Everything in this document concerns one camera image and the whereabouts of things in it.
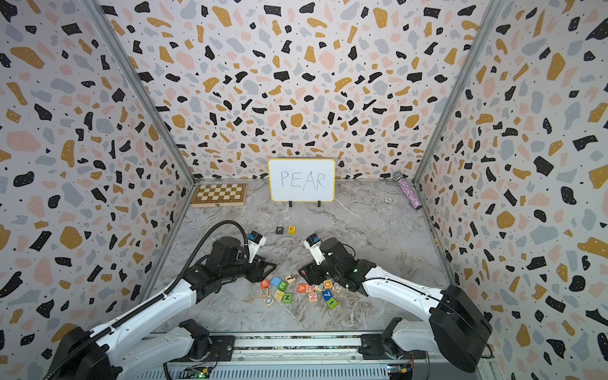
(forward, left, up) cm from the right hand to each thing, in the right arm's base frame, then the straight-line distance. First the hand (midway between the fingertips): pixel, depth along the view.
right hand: (306, 267), depth 81 cm
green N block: (-7, +6, -9) cm, 13 cm away
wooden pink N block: (-7, -2, -9) cm, 12 cm away
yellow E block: (+21, +8, -8) cm, 24 cm away
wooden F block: (-3, -4, -9) cm, 11 cm away
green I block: (-9, -9, -9) cm, 15 cm away
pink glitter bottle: (+54, -43, -8) cm, 70 cm away
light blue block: (-1, +12, -9) cm, 15 cm away
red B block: (-3, +16, -9) cm, 18 cm away
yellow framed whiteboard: (+41, +5, +2) cm, 41 cm away
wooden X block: (-6, +15, -8) cm, 18 cm away
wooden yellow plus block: (-6, +10, -9) cm, 15 cm away
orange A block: (-4, +2, -9) cm, 10 cm away
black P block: (+22, +14, -9) cm, 27 cm away
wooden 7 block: (0, +7, -9) cm, 11 cm away
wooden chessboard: (+39, +45, -6) cm, 60 cm away
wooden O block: (-8, +13, -9) cm, 18 cm away
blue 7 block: (-5, -7, -10) cm, 14 cm away
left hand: (+1, +11, +2) cm, 11 cm away
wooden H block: (-4, -1, -9) cm, 10 cm away
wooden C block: (-3, -11, -9) cm, 14 cm away
